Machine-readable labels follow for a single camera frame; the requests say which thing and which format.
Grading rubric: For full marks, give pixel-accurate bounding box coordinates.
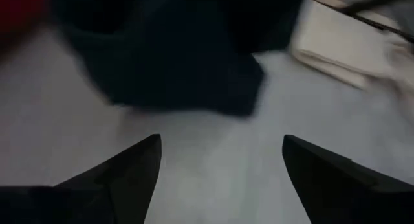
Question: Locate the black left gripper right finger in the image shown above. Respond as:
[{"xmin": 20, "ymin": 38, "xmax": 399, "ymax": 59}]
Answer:
[{"xmin": 281, "ymin": 135, "xmax": 414, "ymax": 224}]

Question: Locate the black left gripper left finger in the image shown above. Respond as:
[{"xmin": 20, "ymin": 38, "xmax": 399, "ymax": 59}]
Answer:
[{"xmin": 53, "ymin": 134, "xmax": 163, "ymax": 224}]

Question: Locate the navy garment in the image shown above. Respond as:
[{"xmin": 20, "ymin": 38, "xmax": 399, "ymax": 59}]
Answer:
[{"xmin": 51, "ymin": 0, "xmax": 308, "ymax": 117}]

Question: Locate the red plastic laundry basket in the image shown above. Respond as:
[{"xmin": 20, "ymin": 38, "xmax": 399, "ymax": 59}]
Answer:
[{"xmin": 0, "ymin": 0, "xmax": 49, "ymax": 47}]

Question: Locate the cream canvas tote bag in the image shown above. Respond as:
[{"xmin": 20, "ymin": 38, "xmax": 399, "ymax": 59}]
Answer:
[{"xmin": 289, "ymin": 0, "xmax": 414, "ymax": 121}]

